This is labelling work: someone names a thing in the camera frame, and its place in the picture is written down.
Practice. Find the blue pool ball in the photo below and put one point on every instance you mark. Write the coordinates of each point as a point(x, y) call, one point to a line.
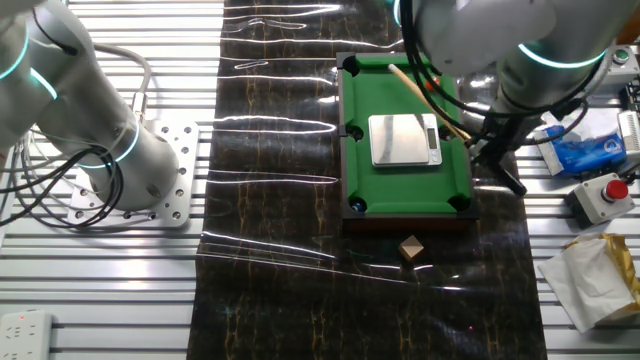
point(357, 205)

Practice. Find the silver digital scale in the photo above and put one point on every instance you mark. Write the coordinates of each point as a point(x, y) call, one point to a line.
point(395, 140)

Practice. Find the wooden pool cue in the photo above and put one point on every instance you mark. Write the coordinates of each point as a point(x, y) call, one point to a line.
point(415, 90)

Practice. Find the green mini pool table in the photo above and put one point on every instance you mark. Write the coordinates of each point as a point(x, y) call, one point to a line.
point(400, 190)

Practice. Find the brown cardboard box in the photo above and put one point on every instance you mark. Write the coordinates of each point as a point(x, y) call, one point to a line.
point(632, 32)

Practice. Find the black marble pattern mat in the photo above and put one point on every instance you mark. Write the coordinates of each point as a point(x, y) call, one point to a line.
point(275, 300)

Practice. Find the white power strip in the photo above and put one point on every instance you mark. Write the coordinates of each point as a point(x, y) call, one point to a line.
point(25, 335)

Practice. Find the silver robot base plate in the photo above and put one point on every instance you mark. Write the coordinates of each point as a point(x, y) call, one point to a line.
point(185, 200)

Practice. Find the red emergency stop box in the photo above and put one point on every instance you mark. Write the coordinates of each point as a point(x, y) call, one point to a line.
point(597, 200)

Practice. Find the silver ribbed handheld device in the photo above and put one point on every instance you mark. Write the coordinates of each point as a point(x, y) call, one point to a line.
point(631, 135)

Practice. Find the gold white crumpled paper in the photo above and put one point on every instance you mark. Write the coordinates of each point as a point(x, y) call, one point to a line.
point(585, 285)

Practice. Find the orange white pool ball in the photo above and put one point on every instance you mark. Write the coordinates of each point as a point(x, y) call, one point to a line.
point(429, 85)

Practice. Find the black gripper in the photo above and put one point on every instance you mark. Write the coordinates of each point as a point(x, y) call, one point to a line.
point(510, 132)

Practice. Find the blue tissue pack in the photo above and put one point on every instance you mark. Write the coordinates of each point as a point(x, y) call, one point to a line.
point(582, 152)

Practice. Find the small wooden cube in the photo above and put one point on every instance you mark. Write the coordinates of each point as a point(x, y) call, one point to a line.
point(411, 248)

